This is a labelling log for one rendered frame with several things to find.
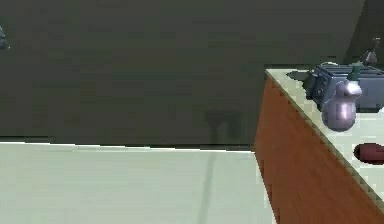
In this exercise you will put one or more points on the brown wooden counter cabinet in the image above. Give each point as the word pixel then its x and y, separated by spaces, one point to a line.
pixel 293 160

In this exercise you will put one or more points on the blue grey toaster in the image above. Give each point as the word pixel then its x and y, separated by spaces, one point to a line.
pixel 333 80

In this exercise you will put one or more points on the dark red round object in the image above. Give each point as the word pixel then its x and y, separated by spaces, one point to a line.
pixel 370 153

